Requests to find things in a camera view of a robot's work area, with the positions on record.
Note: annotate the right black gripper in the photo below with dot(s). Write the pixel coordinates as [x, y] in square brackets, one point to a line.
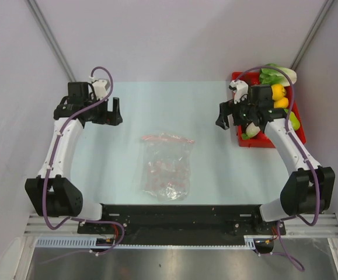
[229, 108]

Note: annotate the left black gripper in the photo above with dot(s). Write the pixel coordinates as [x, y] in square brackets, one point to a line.
[112, 118]

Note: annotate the clear zip top bag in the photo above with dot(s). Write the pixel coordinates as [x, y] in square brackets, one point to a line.
[166, 166]

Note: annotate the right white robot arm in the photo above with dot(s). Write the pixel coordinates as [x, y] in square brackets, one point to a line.
[309, 187]

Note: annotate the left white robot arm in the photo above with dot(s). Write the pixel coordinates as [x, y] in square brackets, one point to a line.
[51, 191]

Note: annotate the red plastic tray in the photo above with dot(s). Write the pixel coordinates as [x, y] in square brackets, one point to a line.
[279, 133]

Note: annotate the green white cabbage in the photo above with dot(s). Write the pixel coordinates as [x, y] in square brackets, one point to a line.
[271, 76]

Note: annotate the yellow lemon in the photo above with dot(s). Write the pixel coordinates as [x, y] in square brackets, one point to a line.
[278, 91]
[282, 103]

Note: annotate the green pear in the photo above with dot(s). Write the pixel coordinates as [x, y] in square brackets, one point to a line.
[294, 121]

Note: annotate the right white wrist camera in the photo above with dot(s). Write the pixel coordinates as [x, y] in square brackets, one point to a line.
[240, 90]

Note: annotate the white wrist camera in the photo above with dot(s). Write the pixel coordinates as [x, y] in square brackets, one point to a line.
[101, 87]
[240, 90]

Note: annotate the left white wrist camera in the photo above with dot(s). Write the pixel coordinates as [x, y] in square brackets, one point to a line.
[101, 87]

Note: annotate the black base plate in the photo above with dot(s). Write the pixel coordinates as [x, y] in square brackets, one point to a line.
[233, 219]

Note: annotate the white cable duct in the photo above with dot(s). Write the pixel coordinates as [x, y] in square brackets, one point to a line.
[247, 243]

